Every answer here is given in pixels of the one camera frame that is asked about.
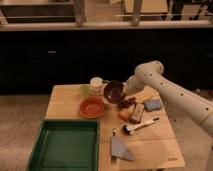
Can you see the dark purple bowl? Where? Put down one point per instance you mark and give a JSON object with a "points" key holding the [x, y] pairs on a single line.
{"points": [[113, 92]]}

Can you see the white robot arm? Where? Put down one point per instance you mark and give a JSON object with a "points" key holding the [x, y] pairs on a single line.
{"points": [[199, 109]]}

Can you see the white cup stack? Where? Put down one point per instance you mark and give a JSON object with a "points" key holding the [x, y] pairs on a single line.
{"points": [[96, 84]]}

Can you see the green plastic tray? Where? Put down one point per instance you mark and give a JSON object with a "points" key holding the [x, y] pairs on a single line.
{"points": [[66, 145]]}

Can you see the light green cup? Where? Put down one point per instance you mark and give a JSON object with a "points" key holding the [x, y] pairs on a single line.
{"points": [[84, 91]]}

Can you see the brown grape bunch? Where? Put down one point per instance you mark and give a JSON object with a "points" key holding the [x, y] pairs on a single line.
{"points": [[126, 103]]}

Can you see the orange bowl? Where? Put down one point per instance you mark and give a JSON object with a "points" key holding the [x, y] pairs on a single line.
{"points": [[91, 107]]}

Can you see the orange fruit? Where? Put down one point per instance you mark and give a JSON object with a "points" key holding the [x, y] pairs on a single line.
{"points": [[125, 114]]}

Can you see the brown rectangular block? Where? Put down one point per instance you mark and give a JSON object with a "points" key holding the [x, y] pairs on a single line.
{"points": [[137, 113]]}

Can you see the blue sponge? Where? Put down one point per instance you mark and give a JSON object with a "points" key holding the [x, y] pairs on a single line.
{"points": [[152, 105]]}

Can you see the white dish brush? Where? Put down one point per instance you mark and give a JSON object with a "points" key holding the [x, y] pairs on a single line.
{"points": [[130, 129]]}

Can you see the blue folded cloth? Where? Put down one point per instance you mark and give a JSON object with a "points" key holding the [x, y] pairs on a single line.
{"points": [[120, 150]]}

